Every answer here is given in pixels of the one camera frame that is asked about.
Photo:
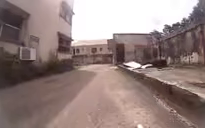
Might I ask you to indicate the low building with pale roof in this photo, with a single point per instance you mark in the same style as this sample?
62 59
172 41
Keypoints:
90 50

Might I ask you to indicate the pale sheets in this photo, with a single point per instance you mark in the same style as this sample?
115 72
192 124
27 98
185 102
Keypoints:
133 64

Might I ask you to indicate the grey concrete building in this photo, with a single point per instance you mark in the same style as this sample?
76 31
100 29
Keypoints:
130 46

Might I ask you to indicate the brown dirt road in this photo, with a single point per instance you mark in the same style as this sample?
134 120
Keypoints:
90 96

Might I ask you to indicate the beige building with dark windows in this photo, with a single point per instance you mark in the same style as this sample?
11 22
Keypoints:
43 26

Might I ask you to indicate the robot's own part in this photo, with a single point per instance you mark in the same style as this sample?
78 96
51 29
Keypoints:
140 126

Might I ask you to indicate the white air conditioner unit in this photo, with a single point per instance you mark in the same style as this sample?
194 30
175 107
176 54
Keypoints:
27 53

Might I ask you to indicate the raised concrete platform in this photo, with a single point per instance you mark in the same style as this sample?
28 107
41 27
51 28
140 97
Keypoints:
176 80

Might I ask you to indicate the green bushes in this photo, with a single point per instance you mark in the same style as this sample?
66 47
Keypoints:
10 71

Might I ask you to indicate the row of trees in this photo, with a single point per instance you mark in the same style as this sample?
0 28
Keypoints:
196 15

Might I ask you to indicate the stained wall with pillars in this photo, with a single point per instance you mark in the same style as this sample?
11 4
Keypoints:
190 46

